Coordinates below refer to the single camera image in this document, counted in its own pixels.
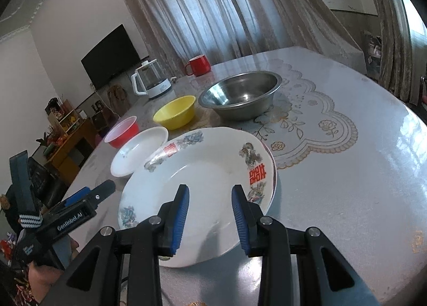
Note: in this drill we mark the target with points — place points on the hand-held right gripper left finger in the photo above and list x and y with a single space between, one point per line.
178 222

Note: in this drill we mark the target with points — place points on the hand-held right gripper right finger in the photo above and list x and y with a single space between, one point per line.
240 222

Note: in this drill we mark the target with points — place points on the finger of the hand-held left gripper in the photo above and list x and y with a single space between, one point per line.
78 195
105 187

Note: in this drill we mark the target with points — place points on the small plain white plate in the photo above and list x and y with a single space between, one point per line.
136 152

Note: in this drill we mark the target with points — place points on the yellow plastic bowl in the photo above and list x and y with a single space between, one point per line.
173 114

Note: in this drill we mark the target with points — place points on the stainless steel bowl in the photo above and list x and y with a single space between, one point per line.
240 92

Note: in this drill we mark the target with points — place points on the person's left forearm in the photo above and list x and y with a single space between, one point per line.
25 289

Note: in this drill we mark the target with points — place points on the person's left hand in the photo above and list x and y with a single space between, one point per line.
46 277

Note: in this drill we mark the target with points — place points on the black sofa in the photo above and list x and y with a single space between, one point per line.
46 182

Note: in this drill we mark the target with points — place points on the yellow wooden desk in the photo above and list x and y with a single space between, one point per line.
71 149

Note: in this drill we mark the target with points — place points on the red plastic bowl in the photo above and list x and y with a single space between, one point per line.
125 134

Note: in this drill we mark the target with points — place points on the small wooden shelf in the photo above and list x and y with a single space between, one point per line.
63 117

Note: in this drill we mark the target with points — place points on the carved wooden chair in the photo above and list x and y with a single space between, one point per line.
116 97

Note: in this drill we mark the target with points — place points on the white electric glass kettle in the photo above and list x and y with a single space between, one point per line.
156 82

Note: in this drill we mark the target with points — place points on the white lace table mat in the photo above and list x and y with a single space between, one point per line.
317 125

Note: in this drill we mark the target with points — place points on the red mug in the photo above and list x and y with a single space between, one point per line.
200 65

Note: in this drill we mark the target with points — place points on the wide beige sheer curtain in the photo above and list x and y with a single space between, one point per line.
233 9

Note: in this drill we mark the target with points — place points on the narrow beige curtain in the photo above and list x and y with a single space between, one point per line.
393 42

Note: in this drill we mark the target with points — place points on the black wall television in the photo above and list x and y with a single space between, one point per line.
110 55

